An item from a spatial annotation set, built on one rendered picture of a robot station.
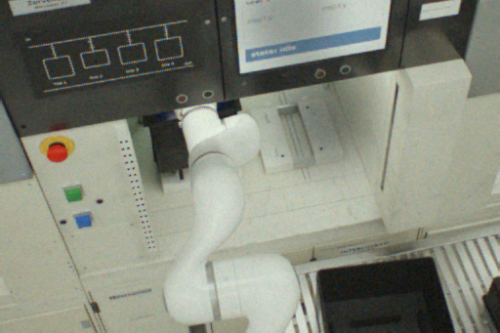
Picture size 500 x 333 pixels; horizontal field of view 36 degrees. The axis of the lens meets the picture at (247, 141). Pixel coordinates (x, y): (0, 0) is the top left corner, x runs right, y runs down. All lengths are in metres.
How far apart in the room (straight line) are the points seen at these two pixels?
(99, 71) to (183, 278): 0.40
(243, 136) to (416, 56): 0.38
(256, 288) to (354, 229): 0.75
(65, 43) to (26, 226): 0.54
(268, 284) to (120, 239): 0.63
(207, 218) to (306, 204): 0.74
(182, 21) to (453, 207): 0.99
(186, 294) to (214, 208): 0.15
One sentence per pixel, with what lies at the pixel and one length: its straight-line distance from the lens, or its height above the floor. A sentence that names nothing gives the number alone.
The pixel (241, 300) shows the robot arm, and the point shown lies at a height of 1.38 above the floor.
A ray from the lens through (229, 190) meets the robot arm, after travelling 1.29.
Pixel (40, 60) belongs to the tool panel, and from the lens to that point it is 1.39.
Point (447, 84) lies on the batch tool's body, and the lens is 1.58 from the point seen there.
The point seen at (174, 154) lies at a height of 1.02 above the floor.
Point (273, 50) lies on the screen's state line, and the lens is 1.44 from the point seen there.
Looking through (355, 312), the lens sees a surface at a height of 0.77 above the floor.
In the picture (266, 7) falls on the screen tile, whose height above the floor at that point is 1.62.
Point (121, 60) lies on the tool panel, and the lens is 1.39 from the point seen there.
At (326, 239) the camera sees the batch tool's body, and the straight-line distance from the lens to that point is 2.00.
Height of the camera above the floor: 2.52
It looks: 51 degrees down
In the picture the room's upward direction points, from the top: 4 degrees counter-clockwise
